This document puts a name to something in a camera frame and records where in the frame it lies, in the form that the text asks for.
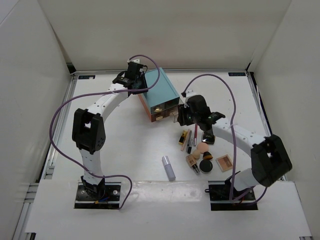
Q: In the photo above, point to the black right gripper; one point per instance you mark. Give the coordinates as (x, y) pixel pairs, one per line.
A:
(182, 111)

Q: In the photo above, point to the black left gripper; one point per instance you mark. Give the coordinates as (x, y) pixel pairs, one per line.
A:
(144, 86)

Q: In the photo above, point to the teal and orange drawer box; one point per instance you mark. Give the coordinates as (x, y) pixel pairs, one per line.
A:
(159, 98)

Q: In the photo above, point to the beige foundation bottle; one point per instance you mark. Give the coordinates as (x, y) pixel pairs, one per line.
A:
(192, 163)

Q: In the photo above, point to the lavender lipstick tube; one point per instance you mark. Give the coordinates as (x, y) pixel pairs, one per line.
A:
(168, 168)

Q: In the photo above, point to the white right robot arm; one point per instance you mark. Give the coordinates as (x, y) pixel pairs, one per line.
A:
(269, 158)

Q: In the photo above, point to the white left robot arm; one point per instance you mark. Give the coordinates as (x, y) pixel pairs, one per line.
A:
(88, 131)

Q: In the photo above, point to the peach makeup sponge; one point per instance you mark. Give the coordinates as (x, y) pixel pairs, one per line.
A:
(201, 148)

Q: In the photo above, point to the red lip gloss stick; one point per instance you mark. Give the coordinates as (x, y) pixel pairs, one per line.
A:
(195, 132)

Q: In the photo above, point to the gold black lipstick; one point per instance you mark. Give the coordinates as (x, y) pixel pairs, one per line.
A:
(182, 137)

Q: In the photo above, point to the silver black eyeliner pen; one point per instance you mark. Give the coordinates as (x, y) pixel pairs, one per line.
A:
(190, 142)

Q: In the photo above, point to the black square compact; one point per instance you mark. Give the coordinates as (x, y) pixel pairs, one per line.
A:
(208, 138)

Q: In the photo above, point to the black orange kabuki brush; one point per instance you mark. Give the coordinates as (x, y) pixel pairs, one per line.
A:
(207, 156)

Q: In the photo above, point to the black round jar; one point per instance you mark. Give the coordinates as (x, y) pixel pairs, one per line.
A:
(205, 166)

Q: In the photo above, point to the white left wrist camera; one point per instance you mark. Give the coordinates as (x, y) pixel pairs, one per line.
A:
(136, 60)

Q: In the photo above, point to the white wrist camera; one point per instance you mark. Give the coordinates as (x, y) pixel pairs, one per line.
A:
(136, 60)
(188, 93)

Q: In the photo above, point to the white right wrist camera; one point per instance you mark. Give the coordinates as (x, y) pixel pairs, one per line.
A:
(188, 93)

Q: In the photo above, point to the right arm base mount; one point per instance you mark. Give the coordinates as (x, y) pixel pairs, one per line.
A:
(219, 198)

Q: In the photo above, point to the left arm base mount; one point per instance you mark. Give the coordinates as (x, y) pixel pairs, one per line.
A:
(108, 199)

